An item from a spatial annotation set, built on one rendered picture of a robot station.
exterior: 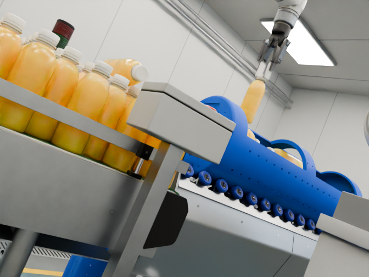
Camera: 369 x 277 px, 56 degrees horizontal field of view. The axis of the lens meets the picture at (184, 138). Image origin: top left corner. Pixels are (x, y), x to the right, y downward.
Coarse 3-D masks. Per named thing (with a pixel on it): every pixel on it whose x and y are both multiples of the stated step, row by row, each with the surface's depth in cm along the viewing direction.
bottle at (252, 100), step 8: (256, 80) 142; (264, 80) 143; (248, 88) 142; (256, 88) 140; (264, 88) 141; (248, 96) 141; (256, 96) 140; (248, 104) 140; (256, 104) 140; (248, 112) 139; (248, 120) 140
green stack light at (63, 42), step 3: (54, 33) 117; (60, 36) 117; (63, 36) 118; (60, 39) 117; (63, 39) 118; (66, 39) 119; (60, 42) 117; (63, 42) 118; (66, 42) 119; (57, 45) 117; (60, 45) 118; (63, 45) 118; (66, 45) 120; (63, 48) 119
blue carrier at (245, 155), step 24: (216, 96) 116; (240, 120) 107; (240, 144) 106; (264, 144) 145; (288, 144) 138; (216, 168) 106; (240, 168) 109; (264, 168) 114; (288, 168) 120; (312, 168) 130; (264, 192) 120; (288, 192) 124; (312, 192) 130; (336, 192) 139; (360, 192) 155; (312, 216) 139
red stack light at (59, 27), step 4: (56, 24) 118; (60, 24) 117; (64, 24) 117; (56, 28) 117; (60, 28) 117; (64, 28) 117; (68, 28) 118; (56, 32) 117; (60, 32) 117; (64, 32) 117; (68, 32) 118; (72, 32) 120; (64, 36) 118; (68, 36) 119
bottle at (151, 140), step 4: (148, 136) 95; (152, 136) 93; (148, 140) 94; (152, 140) 93; (156, 140) 93; (160, 140) 93; (148, 144) 93; (152, 144) 93; (156, 144) 92; (156, 148) 92; (144, 160) 92; (148, 160) 92; (136, 164) 94; (144, 164) 92; (148, 164) 92; (144, 168) 92; (148, 168) 92; (140, 172) 92; (144, 172) 92; (144, 176) 92
